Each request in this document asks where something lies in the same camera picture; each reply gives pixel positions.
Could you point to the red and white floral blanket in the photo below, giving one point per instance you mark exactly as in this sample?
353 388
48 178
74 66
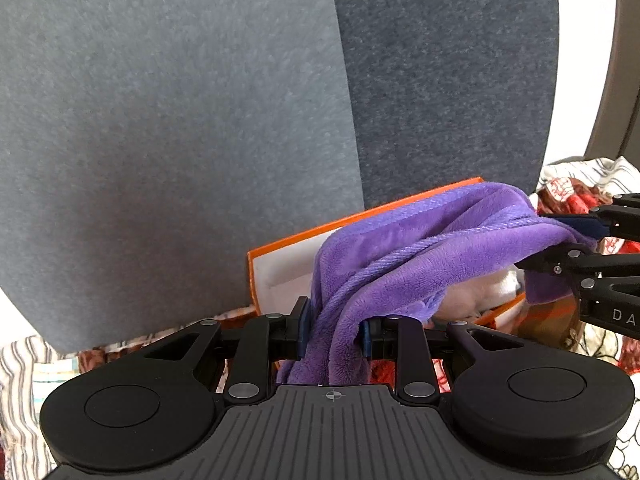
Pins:
570 185

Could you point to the striped checked cloth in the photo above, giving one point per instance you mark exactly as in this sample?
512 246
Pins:
25 385

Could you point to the brown handbag with red stripe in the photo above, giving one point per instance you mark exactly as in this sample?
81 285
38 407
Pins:
550 325

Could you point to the purple fleece cloth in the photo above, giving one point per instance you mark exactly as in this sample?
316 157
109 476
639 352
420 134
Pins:
400 260

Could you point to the white plush toy pink nose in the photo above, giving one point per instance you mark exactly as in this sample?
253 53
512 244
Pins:
480 290

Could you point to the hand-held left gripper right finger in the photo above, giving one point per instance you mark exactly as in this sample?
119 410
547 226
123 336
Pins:
366 340

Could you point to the taupe frame panel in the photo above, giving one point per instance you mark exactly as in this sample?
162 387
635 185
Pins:
615 60

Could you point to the orange cardboard box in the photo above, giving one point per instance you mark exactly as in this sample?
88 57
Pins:
280 270

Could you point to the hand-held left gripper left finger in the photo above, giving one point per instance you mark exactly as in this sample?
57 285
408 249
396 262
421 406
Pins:
301 327

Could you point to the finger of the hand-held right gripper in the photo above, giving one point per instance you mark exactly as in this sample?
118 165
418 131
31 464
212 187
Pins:
560 260
585 225

